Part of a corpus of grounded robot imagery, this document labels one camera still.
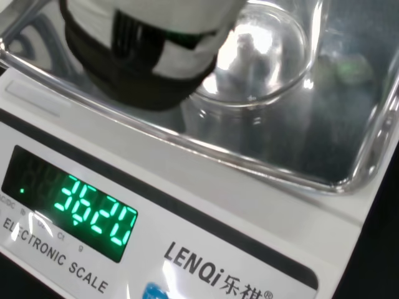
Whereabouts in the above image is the black cloth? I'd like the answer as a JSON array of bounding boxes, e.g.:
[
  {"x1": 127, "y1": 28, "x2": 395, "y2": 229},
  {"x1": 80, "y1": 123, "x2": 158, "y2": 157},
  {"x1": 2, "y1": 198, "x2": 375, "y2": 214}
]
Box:
[{"x1": 311, "y1": 102, "x2": 399, "y2": 299}]

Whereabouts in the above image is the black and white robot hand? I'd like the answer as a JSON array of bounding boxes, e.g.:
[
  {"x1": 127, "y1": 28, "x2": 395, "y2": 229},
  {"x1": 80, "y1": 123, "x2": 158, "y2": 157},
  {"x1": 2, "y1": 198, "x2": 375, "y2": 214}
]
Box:
[{"x1": 59, "y1": 0, "x2": 241, "y2": 112}]

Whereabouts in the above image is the white electronic balance steel pan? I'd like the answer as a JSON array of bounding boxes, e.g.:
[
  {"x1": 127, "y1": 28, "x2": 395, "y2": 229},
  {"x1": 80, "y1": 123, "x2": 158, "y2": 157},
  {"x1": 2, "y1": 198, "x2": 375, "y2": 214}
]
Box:
[{"x1": 0, "y1": 0, "x2": 399, "y2": 299}]

